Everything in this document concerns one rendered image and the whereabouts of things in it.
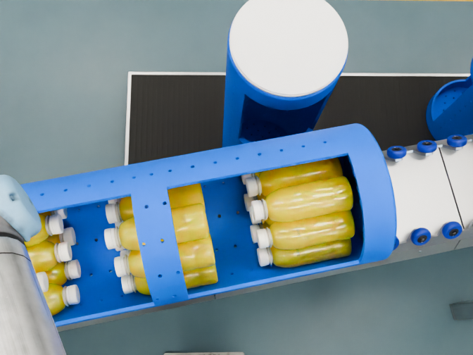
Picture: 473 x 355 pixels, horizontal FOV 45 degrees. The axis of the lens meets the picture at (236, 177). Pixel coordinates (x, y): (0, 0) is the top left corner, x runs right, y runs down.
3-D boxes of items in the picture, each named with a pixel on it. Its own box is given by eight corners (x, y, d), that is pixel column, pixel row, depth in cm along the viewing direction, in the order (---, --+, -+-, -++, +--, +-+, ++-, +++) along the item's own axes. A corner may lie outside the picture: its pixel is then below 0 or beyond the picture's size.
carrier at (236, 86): (207, 142, 218) (248, 203, 212) (204, 25, 133) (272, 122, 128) (269, 105, 223) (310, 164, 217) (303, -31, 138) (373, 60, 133)
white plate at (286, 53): (206, 22, 132) (206, 25, 133) (273, 117, 127) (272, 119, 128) (303, -33, 137) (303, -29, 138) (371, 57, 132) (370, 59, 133)
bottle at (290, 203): (357, 210, 108) (266, 228, 107) (347, 208, 115) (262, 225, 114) (350, 175, 108) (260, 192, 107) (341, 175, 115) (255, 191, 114)
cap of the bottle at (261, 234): (267, 246, 116) (258, 248, 116) (263, 227, 116) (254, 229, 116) (269, 248, 112) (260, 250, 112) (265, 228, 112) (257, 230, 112)
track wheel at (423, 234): (433, 230, 127) (429, 225, 128) (414, 234, 126) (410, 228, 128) (431, 244, 130) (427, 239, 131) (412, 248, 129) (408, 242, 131)
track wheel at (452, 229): (465, 224, 128) (460, 218, 129) (446, 227, 127) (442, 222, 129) (462, 238, 130) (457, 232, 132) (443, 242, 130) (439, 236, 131)
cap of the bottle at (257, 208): (265, 220, 109) (255, 221, 108) (262, 218, 112) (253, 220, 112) (261, 199, 108) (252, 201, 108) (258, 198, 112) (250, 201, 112)
